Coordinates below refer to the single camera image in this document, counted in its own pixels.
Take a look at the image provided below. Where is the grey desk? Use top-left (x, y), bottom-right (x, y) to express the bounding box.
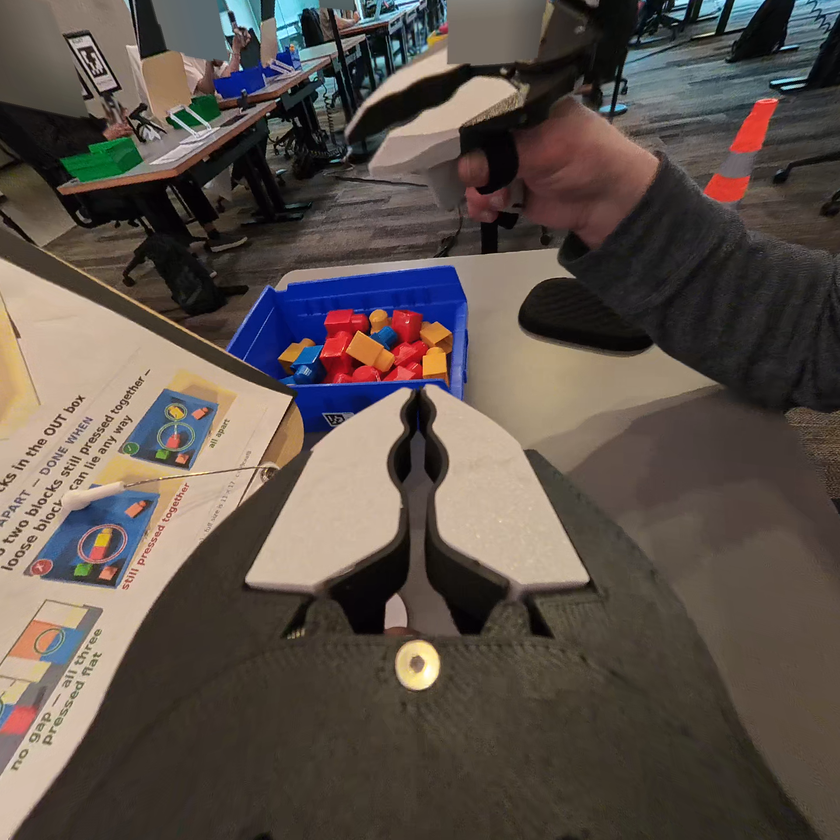
top-left (276, 249), bottom-right (840, 840)

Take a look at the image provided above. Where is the black office chair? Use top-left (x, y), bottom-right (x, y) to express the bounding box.
top-left (773, 154), bottom-right (840, 217)

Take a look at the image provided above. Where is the pile of toy blocks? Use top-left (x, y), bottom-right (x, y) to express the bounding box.
top-left (277, 307), bottom-right (455, 387)

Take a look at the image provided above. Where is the person's right hand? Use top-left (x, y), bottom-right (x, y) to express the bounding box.
top-left (458, 97), bottom-right (659, 249)

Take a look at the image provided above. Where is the wire page holder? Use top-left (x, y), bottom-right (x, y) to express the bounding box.
top-left (62, 465), bottom-right (280, 513)

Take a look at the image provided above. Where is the printed instruction sheet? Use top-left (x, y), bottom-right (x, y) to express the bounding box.
top-left (0, 256), bottom-right (294, 834)

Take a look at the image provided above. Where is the green plastic bin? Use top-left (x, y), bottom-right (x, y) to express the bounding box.
top-left (60, 138), bottom-right (142, 183)

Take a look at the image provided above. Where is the small blue plastic bin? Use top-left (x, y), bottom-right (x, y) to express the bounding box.
top-left (214, 66), bottom-right (270, 99)

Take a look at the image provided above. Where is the person's right forearm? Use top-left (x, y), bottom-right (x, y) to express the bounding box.
top-left (559, 152), bottom-right (840, 414)

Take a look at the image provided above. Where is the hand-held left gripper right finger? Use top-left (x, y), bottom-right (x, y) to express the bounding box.
top-left (418, 385), bottom-right (592, 636)

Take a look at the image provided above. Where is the wooden table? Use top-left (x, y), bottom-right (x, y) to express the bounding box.
top-left (58, 88), bottom-right (280, 196)

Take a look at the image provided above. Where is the instruction sheet on stand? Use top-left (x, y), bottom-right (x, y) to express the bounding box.
top-left (0, 226), bottom-right (306, 840)

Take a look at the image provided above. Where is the black backpack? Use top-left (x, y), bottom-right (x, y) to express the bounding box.
top-left (727, 0), bottom-right (798, 63)
top-left (123, 233), bottom-right (249, 316)

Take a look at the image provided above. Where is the green plastic object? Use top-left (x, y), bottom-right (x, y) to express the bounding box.
top-left (169, 95), bottom-right (222, 131)

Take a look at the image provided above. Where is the orange traffic cone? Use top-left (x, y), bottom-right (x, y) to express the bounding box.
top-left (703, 98), bottom-right (780, 210)

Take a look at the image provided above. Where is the blue bin of blocks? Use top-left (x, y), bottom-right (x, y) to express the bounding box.
top-left (226, 266), bottom-right (470, 434)

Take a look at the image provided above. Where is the printed marker sign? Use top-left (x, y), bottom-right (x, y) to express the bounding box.
top-left (64, 29), bottom-right (122, 99)

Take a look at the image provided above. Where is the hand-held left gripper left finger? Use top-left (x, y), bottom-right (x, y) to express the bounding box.
top-left (244, 387), bottom-right (419, 634)

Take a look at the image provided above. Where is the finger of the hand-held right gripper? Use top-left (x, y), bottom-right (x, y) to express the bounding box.
top-left (343, 62), bottom-right (473, 147)
top-left (367, 75), bottom-right (526, 179)

